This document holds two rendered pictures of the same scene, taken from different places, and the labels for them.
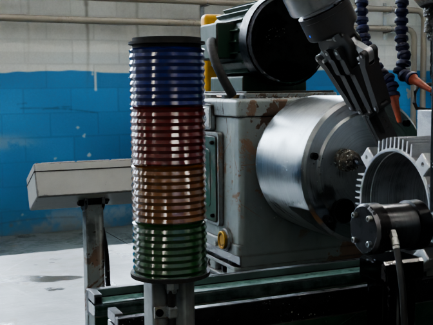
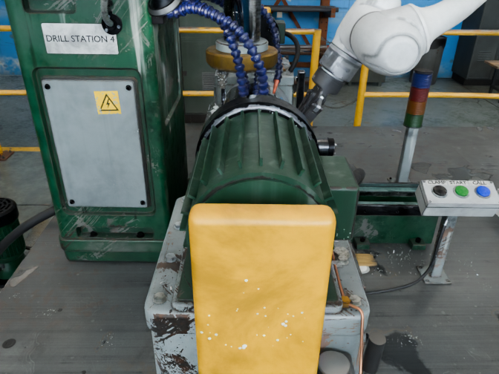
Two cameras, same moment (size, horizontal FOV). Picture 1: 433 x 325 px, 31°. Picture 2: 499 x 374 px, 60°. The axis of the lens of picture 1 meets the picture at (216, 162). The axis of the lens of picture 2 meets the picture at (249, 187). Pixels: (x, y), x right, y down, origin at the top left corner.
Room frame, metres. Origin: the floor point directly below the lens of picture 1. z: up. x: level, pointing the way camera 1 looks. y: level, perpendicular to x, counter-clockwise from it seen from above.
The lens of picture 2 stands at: (2.12, 0.09, 1.55)
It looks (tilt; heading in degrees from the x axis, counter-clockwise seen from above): 29 degrees down; 203
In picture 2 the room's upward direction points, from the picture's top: 1 degrees clockwise
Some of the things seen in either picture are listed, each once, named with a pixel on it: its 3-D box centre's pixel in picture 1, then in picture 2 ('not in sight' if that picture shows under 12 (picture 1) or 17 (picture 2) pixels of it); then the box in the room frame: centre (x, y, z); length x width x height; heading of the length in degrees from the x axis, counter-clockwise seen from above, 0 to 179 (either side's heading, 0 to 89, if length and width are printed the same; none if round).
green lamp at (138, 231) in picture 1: (169, 246); (413, 119); (0.61, 0.04, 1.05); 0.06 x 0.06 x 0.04
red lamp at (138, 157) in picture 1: (168, 134); (419, 93); (0.61, 0.04, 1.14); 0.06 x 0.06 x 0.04
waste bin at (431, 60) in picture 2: not in sight; (426, 59); (-4.22, -0.11, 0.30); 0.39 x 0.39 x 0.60
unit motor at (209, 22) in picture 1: (241, 99); (283, 271); (1.67, -0.06, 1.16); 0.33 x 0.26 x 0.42; 23
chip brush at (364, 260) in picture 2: not in sight; (338, 260); (1.15, -0.06, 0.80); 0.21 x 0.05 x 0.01; 115
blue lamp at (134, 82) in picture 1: (167, 77); (422, 79); (0.61, 0.04, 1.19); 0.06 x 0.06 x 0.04
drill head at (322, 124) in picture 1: (322, 162); not in sight; (1.42, -0.20, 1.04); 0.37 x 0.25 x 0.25; 23
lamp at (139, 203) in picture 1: (169, 191); (416, 106); (0.61, 0.04, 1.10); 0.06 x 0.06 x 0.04
